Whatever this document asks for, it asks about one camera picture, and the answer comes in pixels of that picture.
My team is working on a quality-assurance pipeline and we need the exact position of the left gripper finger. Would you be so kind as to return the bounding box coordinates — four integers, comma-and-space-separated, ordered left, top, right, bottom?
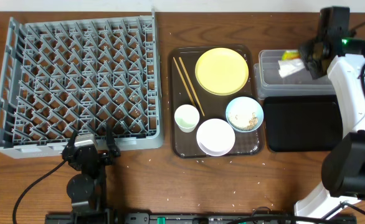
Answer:
106, 125, 121, 157
66, 131, 78, 149

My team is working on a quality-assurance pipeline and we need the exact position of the yellow green wrapper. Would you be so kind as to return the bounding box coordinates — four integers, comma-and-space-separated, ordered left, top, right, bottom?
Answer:
282, 50, 300, 60

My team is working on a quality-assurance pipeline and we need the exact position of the white paper napkin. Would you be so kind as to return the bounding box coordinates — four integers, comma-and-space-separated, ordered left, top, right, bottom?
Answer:
278, 58, 305, 78

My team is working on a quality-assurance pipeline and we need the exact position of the white green cup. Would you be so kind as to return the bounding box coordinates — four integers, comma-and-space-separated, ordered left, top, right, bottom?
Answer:
174, 105, 200, 133

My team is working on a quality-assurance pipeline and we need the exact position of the light blue bowl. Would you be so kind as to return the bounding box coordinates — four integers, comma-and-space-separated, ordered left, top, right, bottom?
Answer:
225, 96, 264, 133

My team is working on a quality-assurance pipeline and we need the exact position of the pink white bowl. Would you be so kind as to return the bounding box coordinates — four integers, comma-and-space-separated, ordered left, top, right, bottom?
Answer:
196, 118, 235, 156

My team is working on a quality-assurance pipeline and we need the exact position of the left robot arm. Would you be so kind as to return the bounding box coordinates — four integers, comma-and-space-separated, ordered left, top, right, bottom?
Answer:
62, 126, 121, 224

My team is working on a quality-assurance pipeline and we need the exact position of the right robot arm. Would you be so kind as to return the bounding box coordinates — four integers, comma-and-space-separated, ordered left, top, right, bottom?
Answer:
294, 6, 365, 223

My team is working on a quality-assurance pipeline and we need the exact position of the grey dishwasher rack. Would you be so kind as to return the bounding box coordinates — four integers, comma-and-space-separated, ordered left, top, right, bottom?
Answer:
0, 14, 164, 159

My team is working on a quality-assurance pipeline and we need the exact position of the black waste tray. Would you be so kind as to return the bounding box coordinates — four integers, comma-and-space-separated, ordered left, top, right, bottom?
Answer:
263, 95, 343, 152

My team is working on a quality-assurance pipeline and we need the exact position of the clear plastic bin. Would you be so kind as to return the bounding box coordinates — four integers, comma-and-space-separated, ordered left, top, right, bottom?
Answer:
254, 50, 335, 100

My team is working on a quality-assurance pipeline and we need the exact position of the yellow plate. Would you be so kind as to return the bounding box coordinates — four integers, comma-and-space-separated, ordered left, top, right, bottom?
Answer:
195, 47, 249, 96

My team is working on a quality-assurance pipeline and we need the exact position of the right bamboo chopstick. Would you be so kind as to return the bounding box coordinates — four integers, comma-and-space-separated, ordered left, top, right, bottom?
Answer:
179, 57, 205, 117

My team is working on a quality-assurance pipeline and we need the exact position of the brown serving tray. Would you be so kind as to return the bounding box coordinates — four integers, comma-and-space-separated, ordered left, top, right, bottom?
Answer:
168, 44, 265, 159

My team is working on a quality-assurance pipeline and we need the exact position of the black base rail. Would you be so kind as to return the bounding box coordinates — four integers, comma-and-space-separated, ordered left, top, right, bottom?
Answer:
44, 213, 357, 224

